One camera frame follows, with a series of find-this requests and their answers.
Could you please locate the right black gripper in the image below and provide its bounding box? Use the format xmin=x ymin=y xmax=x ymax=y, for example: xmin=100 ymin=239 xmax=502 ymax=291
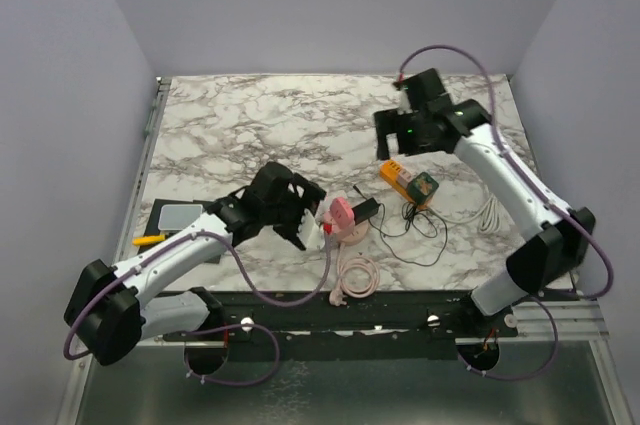
xmin=374 ymin=106 xmax=443 ymax=160

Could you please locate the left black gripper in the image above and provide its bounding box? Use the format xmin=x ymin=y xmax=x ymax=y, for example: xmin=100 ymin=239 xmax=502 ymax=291
xmin=263 ymin=176 xmax=326 ymax=246

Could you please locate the coral pink square charger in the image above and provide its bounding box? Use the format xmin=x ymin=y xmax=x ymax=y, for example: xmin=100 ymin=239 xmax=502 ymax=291
xmin=323 ymin=197 xmax=355 ymax=235

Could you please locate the orange power strip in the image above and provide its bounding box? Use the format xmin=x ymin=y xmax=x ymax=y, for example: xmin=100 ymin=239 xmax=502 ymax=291
xmin=379 ymin=160 xmax=439 ymax=210

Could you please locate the pink round power hub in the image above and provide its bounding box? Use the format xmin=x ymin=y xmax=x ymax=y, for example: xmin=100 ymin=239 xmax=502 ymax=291
xmin=331 ymin=221 xmax=370 ymax=246

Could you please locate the dusty pink small charger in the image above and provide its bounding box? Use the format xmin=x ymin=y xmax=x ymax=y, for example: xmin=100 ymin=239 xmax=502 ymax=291
xmin=396 ymin=168 xmax=413 ymax=189

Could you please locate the black power adapter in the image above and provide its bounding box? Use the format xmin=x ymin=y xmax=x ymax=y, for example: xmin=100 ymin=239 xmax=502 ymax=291
xmin=352 ymin=197 xmax=381 ymax=225

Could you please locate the green cube socket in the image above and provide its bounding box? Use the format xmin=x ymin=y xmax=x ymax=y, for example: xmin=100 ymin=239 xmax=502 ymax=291
xmin=406 ymin=172 xmax=439 ymax=206

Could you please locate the pink hub cable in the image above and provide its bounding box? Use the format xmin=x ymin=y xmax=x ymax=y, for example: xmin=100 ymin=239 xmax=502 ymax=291
xmin=327 ymin=242 xmax=381 ymax=306

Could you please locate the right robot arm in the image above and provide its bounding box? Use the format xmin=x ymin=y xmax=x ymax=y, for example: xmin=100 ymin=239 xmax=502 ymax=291
xmin=374 ymin=69 xmax=595 ymax=336

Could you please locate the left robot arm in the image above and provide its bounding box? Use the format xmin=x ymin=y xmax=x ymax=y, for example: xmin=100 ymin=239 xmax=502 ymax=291
xmin=63 ymin=162 xmax=329 ymax=365

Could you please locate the grey white rectangular box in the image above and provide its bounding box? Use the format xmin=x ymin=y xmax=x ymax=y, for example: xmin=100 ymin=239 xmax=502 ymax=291
xmin=158 ymin=203 xmax=203 ymax=233

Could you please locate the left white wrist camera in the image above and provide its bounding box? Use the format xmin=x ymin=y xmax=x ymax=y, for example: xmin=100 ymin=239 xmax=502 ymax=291
xmin=297 ymin=210 xmax=331 ymax=251

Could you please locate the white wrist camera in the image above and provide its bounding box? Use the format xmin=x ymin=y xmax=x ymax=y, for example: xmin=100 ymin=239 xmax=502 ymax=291
xmin=393 ymin=72 xmax=414 ymax=114
xmin=297 ymin=210 xmax=331 ymax=251

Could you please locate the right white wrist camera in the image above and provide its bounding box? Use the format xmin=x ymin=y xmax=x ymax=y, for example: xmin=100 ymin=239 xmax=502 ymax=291
xmin=393 ymin=72 xmax=414 ymax=114

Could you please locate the thin black cable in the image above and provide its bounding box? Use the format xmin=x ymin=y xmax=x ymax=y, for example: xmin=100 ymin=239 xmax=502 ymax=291
xmin=352 ymin=183 xmax=449 ymax=267

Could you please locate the white power strip cable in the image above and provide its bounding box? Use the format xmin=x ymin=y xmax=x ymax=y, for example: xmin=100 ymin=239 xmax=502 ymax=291
xmin=429 ymin=194 xmax=504 ymax=234

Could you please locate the black mounting base rail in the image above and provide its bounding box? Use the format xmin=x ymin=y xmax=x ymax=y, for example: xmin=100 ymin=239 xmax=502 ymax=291
xmin=149 ymin=269 xmax=586 ymax=362

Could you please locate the aluminium frame rail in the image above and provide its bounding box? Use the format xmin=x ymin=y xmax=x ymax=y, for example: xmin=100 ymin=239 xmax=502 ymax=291
xmin=58 ymin=291 xmax=632 ymax=424

